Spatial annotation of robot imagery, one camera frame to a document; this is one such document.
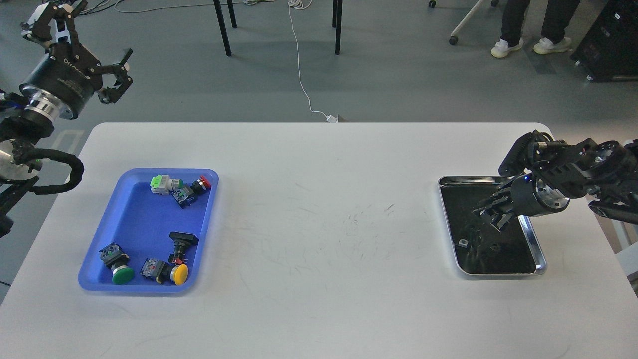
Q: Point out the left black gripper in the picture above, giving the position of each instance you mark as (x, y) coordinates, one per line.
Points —
(62, 83)

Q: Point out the black table leg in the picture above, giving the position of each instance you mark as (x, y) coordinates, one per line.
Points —
(338, 28)
(334, 13)
(222, 27)
(232, 14)

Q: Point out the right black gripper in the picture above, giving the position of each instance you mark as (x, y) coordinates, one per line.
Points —
(528, 196)

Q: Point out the red push button switch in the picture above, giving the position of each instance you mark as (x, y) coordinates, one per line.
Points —
(201, 185)

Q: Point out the green push button switch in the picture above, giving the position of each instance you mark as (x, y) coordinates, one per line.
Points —
(116, 260)

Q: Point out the black square push button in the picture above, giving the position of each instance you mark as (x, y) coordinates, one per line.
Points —
(182, 242)

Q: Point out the silver metal tray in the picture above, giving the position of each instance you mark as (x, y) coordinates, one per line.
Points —
(521, 254)

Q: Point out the green white terminal switch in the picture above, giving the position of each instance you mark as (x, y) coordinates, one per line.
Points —
(164, 184)

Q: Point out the yellow push button switch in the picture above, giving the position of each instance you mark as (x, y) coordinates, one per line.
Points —
(161, 271)

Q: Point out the black table leg rear right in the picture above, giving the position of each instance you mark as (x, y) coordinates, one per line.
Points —
(334, 13)

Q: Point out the blue plastic tray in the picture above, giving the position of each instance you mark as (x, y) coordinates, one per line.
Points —
(140, 222)

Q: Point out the black equipment case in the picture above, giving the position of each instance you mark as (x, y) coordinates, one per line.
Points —
(609, 50)

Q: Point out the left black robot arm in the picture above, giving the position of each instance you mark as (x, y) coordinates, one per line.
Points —
(21, 160)

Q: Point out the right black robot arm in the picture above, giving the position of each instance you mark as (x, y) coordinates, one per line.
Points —
(543, 174)

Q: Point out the person's white shoe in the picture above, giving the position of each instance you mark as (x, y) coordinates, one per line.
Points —
(545, 46)
(502, 48)

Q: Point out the black table leg rear left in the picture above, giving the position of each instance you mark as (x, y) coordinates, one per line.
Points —
(232, 14)

